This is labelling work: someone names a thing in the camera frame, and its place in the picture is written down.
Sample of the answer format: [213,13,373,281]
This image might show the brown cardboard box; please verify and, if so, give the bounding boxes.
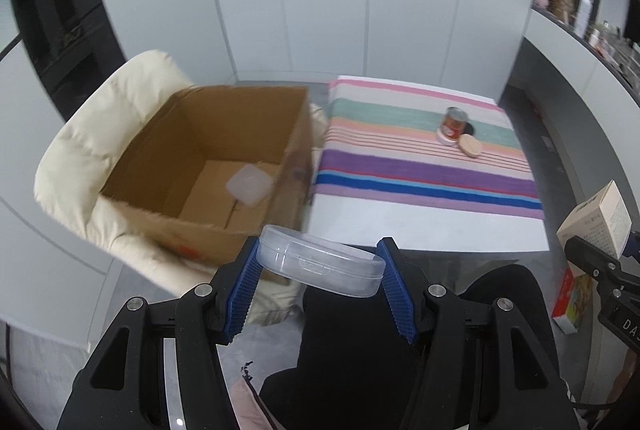
[99,85,315,283]

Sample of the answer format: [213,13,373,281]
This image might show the person's right forearm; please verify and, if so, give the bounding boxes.
[612,350,640,411]

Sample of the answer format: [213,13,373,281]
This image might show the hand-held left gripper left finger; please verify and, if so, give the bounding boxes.
[59,237,261,430]

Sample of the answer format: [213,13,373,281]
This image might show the clear plastic case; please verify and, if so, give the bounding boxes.
[256,225,387,298]

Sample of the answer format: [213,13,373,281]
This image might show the group of clear glassware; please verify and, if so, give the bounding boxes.
[587,18,640,101]

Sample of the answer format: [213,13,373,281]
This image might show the white spray bottle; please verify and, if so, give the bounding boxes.
[572,0,594,38]

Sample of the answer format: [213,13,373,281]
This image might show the beige cosmetic carton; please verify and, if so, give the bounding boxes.
[556,180,633,258]

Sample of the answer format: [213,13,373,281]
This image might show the black built-in oven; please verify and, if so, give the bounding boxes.
[10,0,128,121]

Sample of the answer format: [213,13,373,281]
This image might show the person's left leg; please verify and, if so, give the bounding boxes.
[260,280,426,430]

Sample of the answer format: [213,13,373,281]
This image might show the red tin can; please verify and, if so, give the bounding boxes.
[440,107,469,138]

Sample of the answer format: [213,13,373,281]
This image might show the cream padded chair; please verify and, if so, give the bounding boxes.
[34,50,331,326]

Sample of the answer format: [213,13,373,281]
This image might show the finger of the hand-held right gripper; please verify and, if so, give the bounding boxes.
[620,230,640,261]
[564,235,631,291]

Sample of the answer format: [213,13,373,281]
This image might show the colourful toy box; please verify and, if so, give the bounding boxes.
[551,267,596,336]

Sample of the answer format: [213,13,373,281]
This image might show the white wall cabinets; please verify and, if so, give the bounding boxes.
[85,0,543,101]

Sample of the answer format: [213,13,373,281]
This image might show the dusky pink cloth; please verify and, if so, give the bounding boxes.
[227,362,281,430]

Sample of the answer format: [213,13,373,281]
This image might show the white curved counter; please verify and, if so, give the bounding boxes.
[495,5,640,411]

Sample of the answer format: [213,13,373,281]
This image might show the beige round lid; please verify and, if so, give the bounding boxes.
[458,133,483,158]

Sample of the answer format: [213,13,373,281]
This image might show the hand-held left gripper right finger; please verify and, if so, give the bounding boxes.
[376,237,583,430]

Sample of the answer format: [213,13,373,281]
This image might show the white square container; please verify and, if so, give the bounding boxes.
[227,164,275,206]

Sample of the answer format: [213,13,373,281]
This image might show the striped colourful cloth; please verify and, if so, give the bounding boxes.
[311,78,545,220]

